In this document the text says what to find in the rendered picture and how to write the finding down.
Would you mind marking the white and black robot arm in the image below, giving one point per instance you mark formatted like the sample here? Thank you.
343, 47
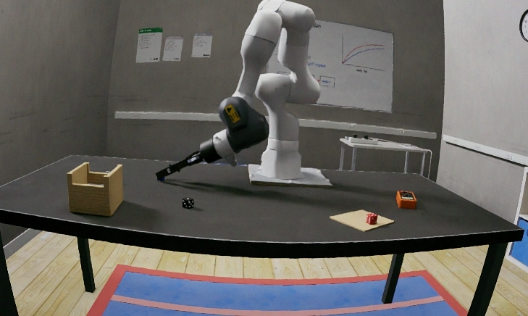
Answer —
245, 126

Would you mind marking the beige flat mat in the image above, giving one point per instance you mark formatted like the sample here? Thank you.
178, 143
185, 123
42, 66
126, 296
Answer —
357, 220

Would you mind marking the black die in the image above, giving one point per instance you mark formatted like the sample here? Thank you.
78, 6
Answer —
188, 203

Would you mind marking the red die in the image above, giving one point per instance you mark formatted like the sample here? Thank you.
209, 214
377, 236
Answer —
371, 218

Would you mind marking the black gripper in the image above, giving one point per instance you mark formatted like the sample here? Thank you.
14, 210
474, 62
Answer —
207, 152

